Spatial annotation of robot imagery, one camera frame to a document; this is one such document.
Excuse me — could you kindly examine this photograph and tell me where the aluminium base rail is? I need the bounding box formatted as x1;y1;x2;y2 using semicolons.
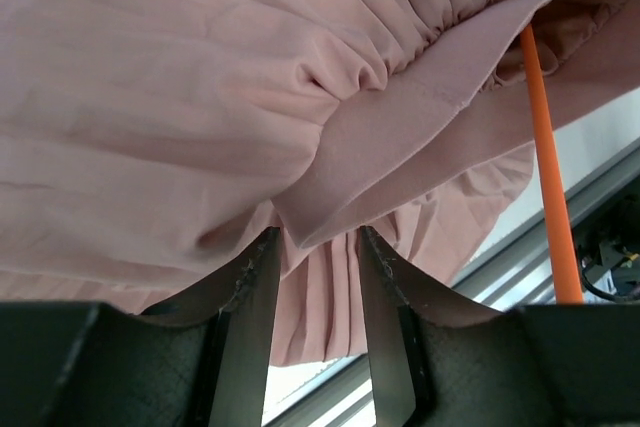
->
263;143;639;426

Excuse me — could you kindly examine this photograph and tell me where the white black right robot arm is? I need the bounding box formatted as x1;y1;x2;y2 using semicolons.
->
573;194;639;304

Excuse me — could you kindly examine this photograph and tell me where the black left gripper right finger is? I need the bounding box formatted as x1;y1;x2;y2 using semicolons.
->
358;227;639;426

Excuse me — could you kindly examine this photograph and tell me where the pink pleated skirt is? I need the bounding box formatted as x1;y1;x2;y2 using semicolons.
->
1;0;639;366

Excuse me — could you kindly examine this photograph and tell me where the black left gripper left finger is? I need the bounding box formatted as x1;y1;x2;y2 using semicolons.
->
1;228;281;426

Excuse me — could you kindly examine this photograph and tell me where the orange plastic hanger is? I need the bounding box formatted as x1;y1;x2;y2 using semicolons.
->
520;25;584;304

